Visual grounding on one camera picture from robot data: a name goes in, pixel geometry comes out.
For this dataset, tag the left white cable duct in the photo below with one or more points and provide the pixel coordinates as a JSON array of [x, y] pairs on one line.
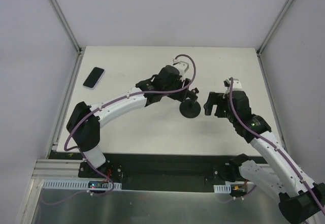
[[81, 185]]

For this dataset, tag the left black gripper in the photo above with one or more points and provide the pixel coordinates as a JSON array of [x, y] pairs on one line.
[[186, 90]]

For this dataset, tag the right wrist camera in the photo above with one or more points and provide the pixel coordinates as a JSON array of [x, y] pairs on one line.
[[234, 83]]

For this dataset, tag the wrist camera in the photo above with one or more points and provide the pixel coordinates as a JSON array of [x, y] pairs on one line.
[[234, 83], [181, 66]]

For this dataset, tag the left aluminium frame post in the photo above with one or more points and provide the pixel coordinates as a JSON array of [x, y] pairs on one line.
[[65, 25]]

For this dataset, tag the black phone stand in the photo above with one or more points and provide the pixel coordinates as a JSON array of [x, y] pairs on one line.
[[189, 109]]

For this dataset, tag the aluminium frame post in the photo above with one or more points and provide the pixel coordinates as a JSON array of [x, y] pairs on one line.
[[65, 25], [275, 25]]

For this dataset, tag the white cable duct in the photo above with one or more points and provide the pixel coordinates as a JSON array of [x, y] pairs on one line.
[[81, 185], [222, 189]]

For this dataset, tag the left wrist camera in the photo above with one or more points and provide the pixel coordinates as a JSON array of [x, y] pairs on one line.
[[181, 66]]

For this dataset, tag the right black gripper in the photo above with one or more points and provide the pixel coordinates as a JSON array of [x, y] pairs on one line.
[[220, 104]]

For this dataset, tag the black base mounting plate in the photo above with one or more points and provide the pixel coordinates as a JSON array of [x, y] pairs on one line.
[[194, 184]]

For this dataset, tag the purple smartphone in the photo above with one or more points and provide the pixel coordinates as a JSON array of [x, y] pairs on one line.
[[93, 78]]

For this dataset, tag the right aluminium frame post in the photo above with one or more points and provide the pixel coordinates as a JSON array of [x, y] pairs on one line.
[[275, 25]]

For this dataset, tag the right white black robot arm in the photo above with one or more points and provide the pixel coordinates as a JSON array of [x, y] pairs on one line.
[[297, 195]]

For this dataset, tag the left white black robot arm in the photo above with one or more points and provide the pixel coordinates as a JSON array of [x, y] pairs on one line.
[[85, 123]]

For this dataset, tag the right white cable duct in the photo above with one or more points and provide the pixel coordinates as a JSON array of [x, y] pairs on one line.
[[222, 189]]

